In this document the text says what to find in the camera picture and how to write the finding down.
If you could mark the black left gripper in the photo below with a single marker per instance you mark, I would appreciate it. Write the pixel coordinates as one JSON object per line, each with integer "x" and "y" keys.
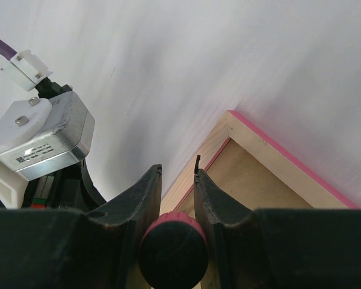
{"x": 71, "y": 187}

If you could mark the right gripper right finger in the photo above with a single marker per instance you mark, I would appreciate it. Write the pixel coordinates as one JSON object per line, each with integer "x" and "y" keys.
{"x": 276, "y": 248}

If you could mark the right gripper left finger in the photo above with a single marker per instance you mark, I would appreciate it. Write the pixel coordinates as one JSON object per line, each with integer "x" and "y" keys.
{"x": 59, "y": 248}

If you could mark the pink picture frame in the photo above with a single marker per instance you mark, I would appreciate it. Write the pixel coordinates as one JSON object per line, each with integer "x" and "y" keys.
{"x": 298, "y": 177}

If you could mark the red handled screwdriver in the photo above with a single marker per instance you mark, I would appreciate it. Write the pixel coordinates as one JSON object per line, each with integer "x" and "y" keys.
{"x": 173, "y": 252}

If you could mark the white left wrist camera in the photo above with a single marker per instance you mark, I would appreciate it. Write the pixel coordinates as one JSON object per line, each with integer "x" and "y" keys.
{"x": 39, "y": 137}

